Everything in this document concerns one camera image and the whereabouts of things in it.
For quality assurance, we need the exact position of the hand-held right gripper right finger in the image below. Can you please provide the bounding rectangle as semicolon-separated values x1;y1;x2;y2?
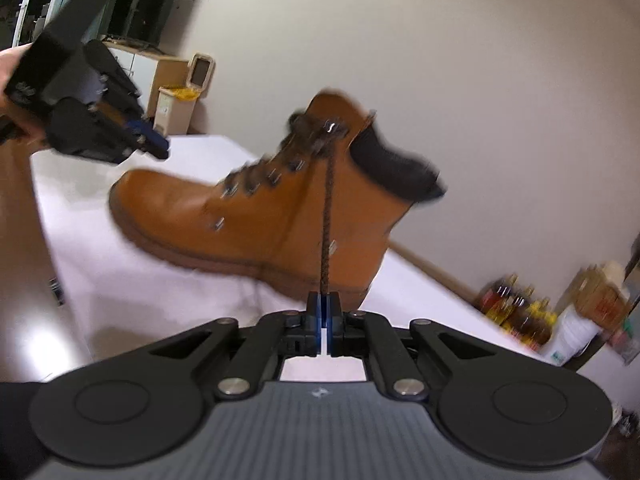
326;294;493;401

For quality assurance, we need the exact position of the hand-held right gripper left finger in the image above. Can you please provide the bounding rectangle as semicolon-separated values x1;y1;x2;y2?
150;292;326;401

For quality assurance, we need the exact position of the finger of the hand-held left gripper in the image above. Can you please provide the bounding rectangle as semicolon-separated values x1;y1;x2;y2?
125;119;171;161
104;76;144;122

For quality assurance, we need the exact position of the dark brown shoelace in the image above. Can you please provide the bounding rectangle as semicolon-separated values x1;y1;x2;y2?
220;112;351;307

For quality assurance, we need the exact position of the brown leather boot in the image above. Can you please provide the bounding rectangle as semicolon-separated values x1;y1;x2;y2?
109;89;448;311

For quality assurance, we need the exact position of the person's left hand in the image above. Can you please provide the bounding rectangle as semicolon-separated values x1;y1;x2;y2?
0;45;51;149

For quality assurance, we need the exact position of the white wooden television cabinet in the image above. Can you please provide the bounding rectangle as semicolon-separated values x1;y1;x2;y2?
102;35;191;136

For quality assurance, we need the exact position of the beige trash bin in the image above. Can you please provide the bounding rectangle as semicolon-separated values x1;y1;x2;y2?
152;52;216;136

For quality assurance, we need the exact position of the black flat television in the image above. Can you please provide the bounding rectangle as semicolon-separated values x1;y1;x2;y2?
107;0;188;43

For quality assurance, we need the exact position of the dark bottle with yellow label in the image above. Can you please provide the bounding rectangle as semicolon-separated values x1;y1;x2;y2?
512;285;543;348
535;297;559;352

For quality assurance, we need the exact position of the white plastic bucket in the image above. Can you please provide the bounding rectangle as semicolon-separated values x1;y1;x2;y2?
542;305;601;367

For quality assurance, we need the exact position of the cardboard box with red label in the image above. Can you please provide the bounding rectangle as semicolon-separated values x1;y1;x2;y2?
570;262;631;332

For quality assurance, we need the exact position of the beige straw hat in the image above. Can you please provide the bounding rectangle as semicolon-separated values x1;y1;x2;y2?
602;260;629;286

